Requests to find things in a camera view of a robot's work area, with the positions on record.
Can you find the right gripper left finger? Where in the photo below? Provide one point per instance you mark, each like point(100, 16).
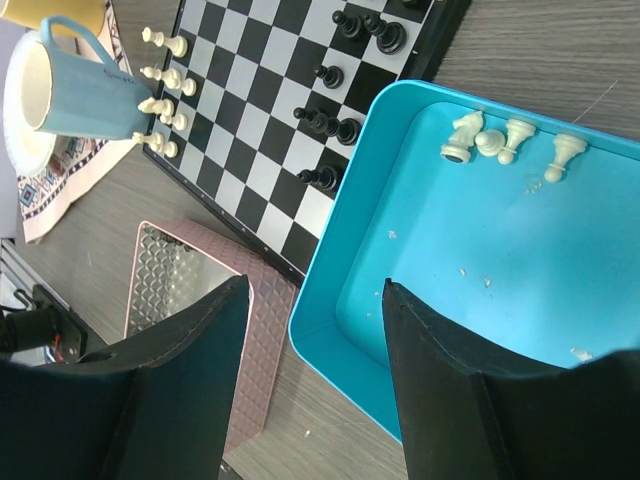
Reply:
point(153, 406)

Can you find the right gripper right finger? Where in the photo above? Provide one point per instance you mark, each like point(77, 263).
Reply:
point(471, 409)

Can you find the blue plastic tray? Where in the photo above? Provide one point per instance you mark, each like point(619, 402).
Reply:
point(548, 270)

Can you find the white pawn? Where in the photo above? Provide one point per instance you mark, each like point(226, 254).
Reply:
point(188, 87)
point(157, 143)

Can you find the black chess piece on board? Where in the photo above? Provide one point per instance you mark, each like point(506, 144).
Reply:
point(320, 122)
point(351, 27)
point(390, 36)
point(331, 76)
point(346, 131)
point(326, 178)

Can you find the black white chess board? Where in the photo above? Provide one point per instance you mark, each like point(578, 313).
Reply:
point(253, 65)

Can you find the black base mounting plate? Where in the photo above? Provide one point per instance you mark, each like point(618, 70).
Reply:
point(42, 321)

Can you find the pink metal tin tray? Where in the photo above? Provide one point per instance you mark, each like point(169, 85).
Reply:
point(176, 265)

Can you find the patterned cloth placemat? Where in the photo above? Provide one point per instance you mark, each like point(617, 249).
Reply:
point(52, 171)

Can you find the light blue mug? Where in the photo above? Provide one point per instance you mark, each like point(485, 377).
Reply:
point(66, 94)

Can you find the yellow mug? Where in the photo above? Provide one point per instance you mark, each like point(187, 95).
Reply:
point(30, 13)

